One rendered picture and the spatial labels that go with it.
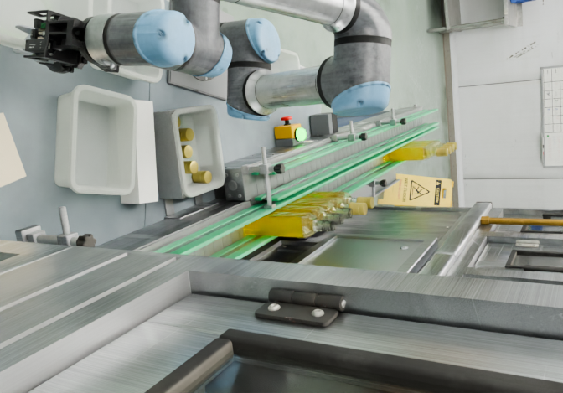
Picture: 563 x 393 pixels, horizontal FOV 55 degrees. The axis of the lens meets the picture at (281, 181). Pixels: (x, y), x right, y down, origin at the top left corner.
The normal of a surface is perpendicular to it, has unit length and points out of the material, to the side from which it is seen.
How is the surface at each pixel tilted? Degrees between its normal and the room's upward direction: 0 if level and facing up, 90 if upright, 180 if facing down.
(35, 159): 0
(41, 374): 0
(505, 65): 90
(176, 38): 6
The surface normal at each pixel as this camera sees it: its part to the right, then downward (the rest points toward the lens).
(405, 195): -0.26, -0.33
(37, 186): 0.86, 0.00
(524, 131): -0.50, 0.21
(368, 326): -0.11, -0.98
